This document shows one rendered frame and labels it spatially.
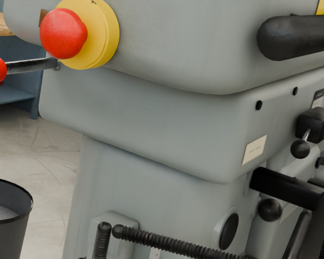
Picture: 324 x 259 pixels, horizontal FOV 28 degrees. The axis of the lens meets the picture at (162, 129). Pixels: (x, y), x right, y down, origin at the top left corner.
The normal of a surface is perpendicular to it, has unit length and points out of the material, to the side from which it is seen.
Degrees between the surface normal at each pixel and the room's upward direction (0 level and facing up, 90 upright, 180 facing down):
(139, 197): 90
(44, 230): 0
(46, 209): 0
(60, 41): 92
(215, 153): 90
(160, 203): 90
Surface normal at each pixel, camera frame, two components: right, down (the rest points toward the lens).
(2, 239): 0.65, 0.40
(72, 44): 0.04, 0.46
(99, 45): -0.47, 0.16
